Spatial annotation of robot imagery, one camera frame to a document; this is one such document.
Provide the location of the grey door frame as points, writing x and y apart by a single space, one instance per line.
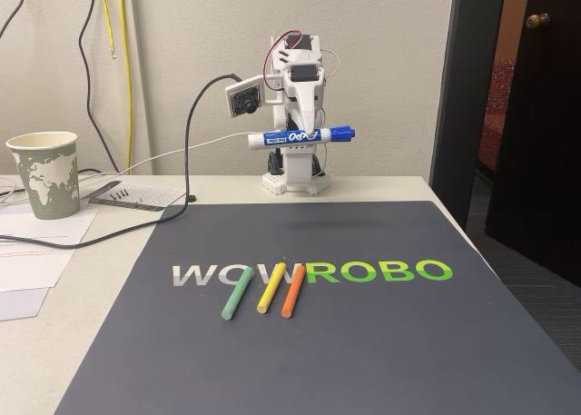
458 92

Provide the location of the lined paper sheet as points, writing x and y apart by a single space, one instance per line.
154 194

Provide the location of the dark wooden door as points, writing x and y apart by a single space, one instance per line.
544 138

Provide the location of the small white paper sheet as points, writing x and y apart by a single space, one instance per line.
18 303

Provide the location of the blue Expo dry-erase marker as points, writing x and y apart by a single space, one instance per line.
272 138

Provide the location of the green chalk stick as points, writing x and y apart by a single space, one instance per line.
236 294

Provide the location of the white mounted camera module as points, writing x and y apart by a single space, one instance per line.
245 98

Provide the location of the brass door knob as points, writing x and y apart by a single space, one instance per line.
538 21

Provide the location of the yellow chalk stick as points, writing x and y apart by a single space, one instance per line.
271 289

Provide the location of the paper cup world map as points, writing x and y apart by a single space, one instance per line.
45 179

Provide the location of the dark grey WOWROBO mat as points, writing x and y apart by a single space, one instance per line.
363 342

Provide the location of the grey metal ruler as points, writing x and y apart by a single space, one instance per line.
102 191

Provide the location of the orange chalk stick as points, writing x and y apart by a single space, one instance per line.
292 292

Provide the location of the white printed paper sheet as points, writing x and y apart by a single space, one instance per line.
32 269

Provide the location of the red upholstered seat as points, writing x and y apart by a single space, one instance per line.
495 115

